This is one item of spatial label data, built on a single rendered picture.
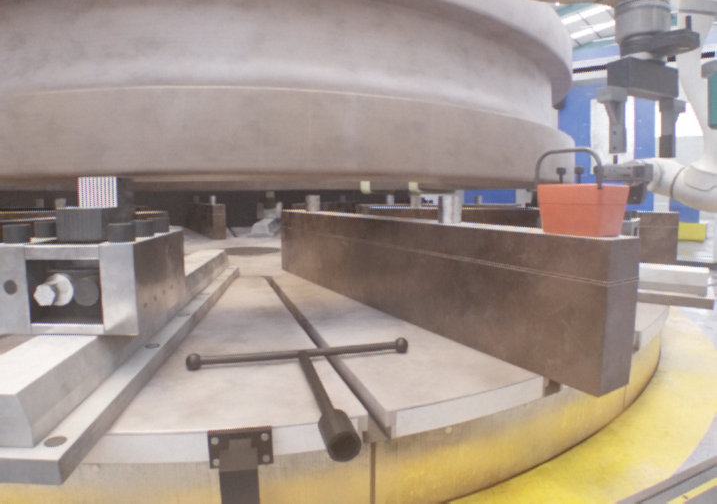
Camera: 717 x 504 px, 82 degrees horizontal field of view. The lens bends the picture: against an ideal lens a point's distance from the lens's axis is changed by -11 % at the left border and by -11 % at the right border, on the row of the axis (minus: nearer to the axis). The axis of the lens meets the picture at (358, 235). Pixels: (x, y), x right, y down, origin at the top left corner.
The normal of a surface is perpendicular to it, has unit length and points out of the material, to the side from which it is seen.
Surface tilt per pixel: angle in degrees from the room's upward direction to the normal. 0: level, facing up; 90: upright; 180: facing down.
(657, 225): 90
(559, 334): 90
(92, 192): 90
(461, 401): 90
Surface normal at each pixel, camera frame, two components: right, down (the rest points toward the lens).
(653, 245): -0.28, 0.08
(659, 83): 0.34, 0.08
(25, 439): 0.11, 0.08
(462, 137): 0.53, 0.07
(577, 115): -0.68, 0.07
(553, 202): -0.87, 0.16
